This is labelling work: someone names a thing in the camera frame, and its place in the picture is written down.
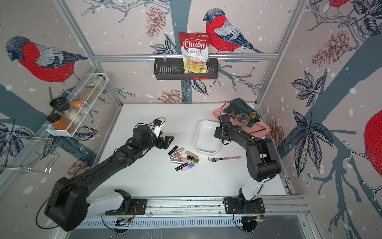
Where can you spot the fork with pink handle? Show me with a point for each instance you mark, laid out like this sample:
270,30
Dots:
213,159

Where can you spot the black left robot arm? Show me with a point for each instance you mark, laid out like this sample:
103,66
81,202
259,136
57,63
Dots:
68,204

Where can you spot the white wire spice rack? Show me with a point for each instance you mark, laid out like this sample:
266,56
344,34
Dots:
83,100

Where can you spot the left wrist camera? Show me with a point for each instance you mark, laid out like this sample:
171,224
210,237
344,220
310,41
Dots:
157,125

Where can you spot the orange spice jar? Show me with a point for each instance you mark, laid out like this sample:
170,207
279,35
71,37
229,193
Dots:
60,122

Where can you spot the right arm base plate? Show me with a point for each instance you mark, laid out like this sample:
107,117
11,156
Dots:
233,205

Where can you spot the clear plastic cup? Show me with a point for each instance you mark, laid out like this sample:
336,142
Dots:
242,120

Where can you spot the black lid spice jar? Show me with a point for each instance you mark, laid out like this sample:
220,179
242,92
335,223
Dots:
62,105

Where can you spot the dark green folded cloth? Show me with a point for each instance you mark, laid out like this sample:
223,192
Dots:
238,106

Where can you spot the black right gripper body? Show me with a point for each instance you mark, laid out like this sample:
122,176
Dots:
217,133

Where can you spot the silver coral lip gloss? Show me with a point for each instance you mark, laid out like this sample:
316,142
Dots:
175,155

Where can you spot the pink rectangular tray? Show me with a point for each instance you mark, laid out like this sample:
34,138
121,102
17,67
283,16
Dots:
259,129

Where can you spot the gold black lipstick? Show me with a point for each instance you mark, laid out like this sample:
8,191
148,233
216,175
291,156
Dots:
192,159

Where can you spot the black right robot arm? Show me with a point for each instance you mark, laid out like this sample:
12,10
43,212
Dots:
262,158

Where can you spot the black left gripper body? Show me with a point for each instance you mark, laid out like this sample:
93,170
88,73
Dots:
158,143

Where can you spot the pink blue lipstick tube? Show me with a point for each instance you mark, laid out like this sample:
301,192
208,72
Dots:
189,166

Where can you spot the white plastic storage box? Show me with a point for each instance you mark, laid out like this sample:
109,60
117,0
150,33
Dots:
205,142

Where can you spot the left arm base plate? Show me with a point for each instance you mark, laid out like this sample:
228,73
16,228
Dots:
129,207

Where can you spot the tan cap lip gloss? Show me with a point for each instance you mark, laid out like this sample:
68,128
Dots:
179,150

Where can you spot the beige lipstick tube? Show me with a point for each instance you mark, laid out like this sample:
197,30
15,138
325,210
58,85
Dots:
191,154

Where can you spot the metal wire hook rack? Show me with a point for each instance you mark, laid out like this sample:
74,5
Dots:
29,154

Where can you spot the red cassava chips bag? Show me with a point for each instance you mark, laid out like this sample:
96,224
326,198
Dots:
195,52

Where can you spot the black gold-band lipstick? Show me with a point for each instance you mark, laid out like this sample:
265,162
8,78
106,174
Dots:
181,166

